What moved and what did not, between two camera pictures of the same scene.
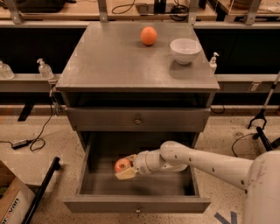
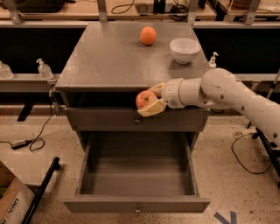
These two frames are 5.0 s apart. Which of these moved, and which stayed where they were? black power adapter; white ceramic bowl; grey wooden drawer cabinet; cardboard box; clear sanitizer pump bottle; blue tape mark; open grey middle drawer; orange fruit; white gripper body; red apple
Moved: red apple; white gripper body
Stayed: black power adapter; clear sanitizer pump bottle; grey wooden drawer cabinet; open grey middle drawer; orange fruit; blue tape mark; white ceramic bowl; cardboard box
